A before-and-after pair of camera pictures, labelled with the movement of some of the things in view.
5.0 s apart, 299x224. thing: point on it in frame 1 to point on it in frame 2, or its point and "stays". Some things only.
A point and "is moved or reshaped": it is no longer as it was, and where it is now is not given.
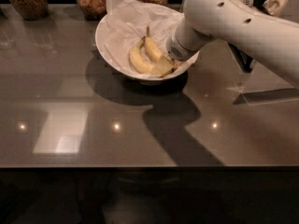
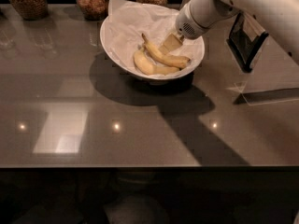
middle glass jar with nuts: [92, 1] stays
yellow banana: [152, 48] is moved or reshaped
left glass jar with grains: [30, 1] stays
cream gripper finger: [163, 67] to [172, 42]
